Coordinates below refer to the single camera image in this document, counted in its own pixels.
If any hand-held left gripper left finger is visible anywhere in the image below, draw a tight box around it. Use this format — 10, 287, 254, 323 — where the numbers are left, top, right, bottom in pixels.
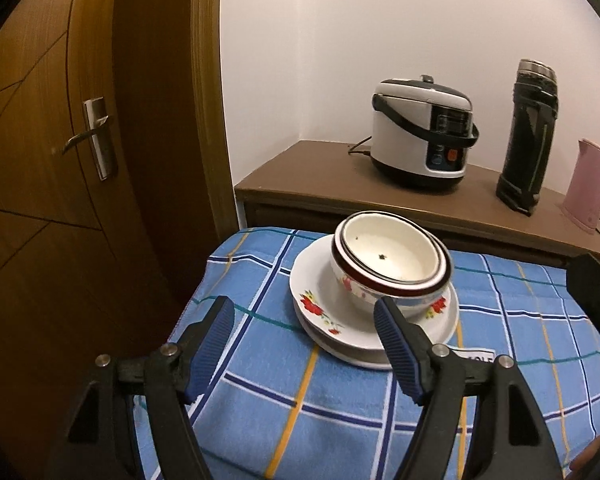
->
45, 296, 236, 480

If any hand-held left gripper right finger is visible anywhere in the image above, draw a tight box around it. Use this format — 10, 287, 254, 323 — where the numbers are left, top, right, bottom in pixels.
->
374, 297, 563, 480

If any plain white plate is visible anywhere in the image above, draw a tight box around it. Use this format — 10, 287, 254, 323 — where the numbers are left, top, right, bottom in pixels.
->
292, 240, 460, 371

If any pink plastic bowl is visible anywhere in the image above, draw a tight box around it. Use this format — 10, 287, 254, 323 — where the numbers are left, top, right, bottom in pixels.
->
333, 211, 453, 298

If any white plate with red flowers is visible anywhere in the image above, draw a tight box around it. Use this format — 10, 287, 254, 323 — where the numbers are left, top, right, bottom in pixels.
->
289, 234, 458, 351

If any person's right hand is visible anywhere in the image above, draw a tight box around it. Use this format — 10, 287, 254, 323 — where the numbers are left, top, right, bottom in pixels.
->
570, 437, 600, 472

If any blue plaid tablecloth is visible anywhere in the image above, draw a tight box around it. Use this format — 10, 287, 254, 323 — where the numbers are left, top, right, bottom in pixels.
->
132, 227, 600, 480

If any pink electric kettle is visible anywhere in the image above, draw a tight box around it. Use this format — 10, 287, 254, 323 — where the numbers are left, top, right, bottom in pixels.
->
561, 138, 600, 235

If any tall black thermos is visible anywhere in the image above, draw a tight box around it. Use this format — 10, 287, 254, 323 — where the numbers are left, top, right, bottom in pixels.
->
496, 58, 560, 217

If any brown wooden cabinet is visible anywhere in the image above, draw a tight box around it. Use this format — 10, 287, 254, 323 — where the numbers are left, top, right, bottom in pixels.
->
234, 140, 600, 268

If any white and black rice cooker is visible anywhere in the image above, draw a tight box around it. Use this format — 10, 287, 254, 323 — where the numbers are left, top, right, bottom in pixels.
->
370, 75, 481, 194

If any wooden door with cord-tied handle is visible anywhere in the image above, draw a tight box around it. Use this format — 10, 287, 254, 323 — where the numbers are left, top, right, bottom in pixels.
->
0, 0, 231, 480

